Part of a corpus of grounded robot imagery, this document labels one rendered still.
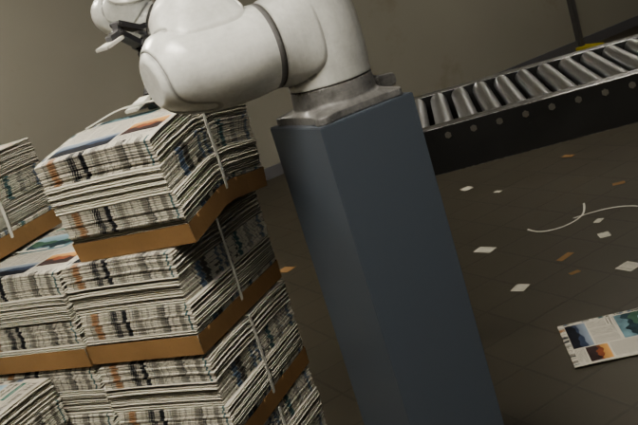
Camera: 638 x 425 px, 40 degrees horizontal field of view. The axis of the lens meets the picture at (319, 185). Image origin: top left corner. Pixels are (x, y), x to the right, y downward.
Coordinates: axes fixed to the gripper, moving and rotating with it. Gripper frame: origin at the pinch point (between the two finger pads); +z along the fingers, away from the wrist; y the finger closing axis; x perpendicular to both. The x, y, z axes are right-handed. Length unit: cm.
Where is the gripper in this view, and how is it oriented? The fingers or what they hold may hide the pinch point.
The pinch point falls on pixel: (119, 78)
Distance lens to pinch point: 187.0
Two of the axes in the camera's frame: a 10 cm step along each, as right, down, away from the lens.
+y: 3.5, 8.6, 3.7
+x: -8.8, 1.7, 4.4
